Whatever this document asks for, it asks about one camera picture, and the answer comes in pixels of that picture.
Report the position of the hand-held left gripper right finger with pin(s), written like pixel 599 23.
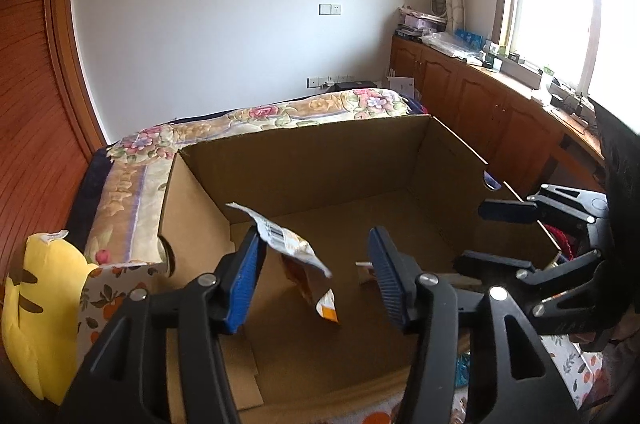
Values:
pixel 387 279

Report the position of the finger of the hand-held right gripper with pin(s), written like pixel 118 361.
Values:
pixel 492 260
pixel 505 210

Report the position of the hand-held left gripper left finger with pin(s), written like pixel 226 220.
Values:
pixel 244 286

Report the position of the orange white snack packet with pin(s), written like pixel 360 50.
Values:
pixel 295 249

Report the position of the brown cardboard box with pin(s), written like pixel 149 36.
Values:
pixel 325 168

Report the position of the red cloth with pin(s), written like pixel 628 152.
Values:
pixel 559 238

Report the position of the wooden cabinet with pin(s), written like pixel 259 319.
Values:
pixel 475 103

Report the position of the teal snack packet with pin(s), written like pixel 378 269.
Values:
pixel 462 369

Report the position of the orange fruit print bedsheet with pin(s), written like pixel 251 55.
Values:
pixel 105 299

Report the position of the white paper bag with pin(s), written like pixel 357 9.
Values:
pixel 400 86

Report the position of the floral blanket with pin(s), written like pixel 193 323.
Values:
pixel 250 116

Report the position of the clear plastic bag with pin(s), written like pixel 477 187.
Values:
pixel 447 46

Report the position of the blue box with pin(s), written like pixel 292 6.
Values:
pixel 469 37

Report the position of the dark blue blanket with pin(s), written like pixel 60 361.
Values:
pixel 92 194

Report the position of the black box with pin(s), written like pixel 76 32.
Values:
pixel 356 85

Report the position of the yellow plush toy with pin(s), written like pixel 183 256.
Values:
pixel 45 304

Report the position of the stack of boxes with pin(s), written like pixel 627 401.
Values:
pixel 417 23

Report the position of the round grey fan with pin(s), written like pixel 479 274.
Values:
pixel 439 2

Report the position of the wooden wardrobe sliding door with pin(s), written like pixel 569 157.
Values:
pixel 30 103

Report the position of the white wall outlet panel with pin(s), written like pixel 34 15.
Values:
pixel 320 81

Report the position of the white wall switch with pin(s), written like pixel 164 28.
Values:
pixel 330 9

